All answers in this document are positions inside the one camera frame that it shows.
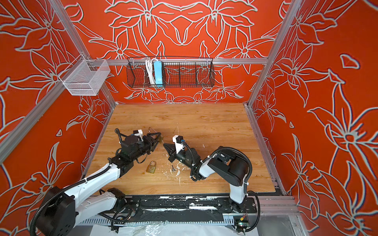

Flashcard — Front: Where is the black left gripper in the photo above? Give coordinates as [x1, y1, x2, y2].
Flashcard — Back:
[131, 132, 162, 162]

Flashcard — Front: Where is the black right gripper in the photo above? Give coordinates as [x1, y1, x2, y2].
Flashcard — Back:
[162, 144, 195, 171]

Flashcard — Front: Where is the brass padlock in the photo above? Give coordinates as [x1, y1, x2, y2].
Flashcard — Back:
[148, 127, 163, 143]
[146, 161, 157, 174]

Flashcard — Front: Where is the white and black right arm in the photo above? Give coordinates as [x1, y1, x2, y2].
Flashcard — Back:
[163, 141, 261, 233]

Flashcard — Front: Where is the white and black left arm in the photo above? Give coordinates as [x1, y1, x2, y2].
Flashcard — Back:
[29, 129, 161, 236]

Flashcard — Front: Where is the light blue box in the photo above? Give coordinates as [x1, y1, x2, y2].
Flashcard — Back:
[154, 61, 163, 87]

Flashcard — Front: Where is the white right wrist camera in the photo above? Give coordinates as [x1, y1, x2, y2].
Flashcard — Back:
[172, 135, 185, 154]

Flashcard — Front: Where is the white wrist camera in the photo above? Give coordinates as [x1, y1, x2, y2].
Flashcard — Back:
[133, 129, 143, 142]
[172, 135, 185, 154]

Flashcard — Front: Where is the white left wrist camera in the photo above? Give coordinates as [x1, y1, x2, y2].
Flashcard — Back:
[133, 129, 143, 142]

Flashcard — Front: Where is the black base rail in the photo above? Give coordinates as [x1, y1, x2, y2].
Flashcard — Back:
[125, 195, 258, 225]

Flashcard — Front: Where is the black wire wall basket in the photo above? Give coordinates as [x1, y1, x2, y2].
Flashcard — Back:
[126, 57, 215, 89]

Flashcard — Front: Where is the white cable bundle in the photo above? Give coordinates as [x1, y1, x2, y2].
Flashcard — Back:
[144, 58, 157, 86]

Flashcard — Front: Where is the white mesh wall basket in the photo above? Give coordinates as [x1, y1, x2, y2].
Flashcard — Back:
[60, 60, 110, 96]

